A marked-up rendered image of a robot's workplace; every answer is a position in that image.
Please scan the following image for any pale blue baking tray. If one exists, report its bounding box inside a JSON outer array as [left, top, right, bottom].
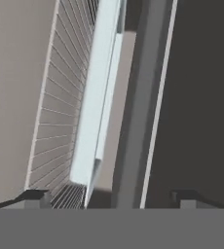
[[69, 0, 129, 208]]

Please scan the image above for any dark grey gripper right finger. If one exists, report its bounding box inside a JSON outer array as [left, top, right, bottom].
[[169, 189, 224, 210]]

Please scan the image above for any dark oven door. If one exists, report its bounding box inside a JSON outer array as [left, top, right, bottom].
[[139, 0, 224, 210]]

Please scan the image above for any grey oven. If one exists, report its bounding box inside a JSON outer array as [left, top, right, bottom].
[[0, 0, 174, 210]]

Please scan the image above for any white wire oven rack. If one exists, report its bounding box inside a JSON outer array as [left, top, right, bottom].
[[24, 0, 100, 210]]

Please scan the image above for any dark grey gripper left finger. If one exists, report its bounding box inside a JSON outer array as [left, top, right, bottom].
[[0, 189, 52, 210]]

